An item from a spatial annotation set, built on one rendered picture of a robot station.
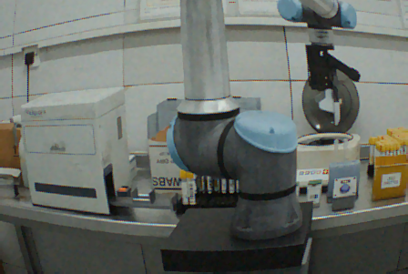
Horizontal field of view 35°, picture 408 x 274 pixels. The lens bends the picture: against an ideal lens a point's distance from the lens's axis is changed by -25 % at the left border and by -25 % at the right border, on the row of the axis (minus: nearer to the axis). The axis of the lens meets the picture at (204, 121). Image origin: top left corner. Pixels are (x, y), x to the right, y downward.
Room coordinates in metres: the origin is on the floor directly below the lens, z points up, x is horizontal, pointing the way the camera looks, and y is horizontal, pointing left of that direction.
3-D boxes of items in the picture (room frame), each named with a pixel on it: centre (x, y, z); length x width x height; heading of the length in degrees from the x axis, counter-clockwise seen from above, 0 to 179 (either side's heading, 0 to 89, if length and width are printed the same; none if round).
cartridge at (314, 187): (1.88, -0.27, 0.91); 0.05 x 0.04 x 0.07; 169
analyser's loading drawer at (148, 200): (1.92, 0.18, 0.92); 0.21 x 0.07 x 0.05; 79
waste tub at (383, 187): (1.85, -0.52, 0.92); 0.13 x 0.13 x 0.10; 77
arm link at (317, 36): (1.91, -0.31, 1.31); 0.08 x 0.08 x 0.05
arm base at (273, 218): (1.50, -0.12, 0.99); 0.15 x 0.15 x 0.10
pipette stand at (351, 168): (1.91, -0.36, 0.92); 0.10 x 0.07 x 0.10; 86
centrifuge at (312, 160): (2.16, -0.34, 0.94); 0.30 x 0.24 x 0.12; 160
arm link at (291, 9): (1.82, -0.26, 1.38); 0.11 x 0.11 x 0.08; 49
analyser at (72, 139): (2.05, 0.35, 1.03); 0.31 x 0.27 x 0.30; 79
